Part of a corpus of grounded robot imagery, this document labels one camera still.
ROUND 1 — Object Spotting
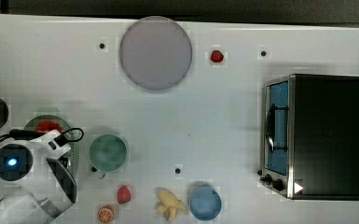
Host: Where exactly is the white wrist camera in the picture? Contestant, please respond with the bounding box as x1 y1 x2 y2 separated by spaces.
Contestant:
26 130 71 158

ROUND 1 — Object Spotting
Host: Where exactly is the grey round plate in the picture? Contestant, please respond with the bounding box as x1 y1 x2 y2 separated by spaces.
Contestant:
119 16 192 91

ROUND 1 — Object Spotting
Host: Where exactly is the red strawberry near plate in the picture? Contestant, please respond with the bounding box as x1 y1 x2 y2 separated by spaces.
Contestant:
211 50 224 63

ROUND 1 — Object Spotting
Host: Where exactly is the peeled banana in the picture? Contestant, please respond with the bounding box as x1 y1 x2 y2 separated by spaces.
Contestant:
156 189 188 223

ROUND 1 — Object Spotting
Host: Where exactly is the green mug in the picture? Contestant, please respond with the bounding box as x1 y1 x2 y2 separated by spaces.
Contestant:
89 134 129 179

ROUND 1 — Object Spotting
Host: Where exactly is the black toaster oven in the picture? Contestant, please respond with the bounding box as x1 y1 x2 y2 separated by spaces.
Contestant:
257 74 359 201

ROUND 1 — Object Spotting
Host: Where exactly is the red strawberry near orange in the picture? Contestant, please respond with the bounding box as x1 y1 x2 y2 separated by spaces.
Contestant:
117 186 131 204

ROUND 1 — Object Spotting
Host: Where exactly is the green strainer basket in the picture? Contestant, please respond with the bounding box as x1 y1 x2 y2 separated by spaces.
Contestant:
24 115 79 176

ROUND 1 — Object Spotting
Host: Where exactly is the blue bowl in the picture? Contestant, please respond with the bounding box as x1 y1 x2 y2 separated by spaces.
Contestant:
189 187 222 221

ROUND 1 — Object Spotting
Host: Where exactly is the orange slice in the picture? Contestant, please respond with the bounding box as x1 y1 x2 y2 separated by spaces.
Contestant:
97 205 115 224

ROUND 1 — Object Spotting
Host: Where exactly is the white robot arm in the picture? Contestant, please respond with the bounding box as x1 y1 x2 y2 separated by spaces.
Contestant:
0 140 77 224

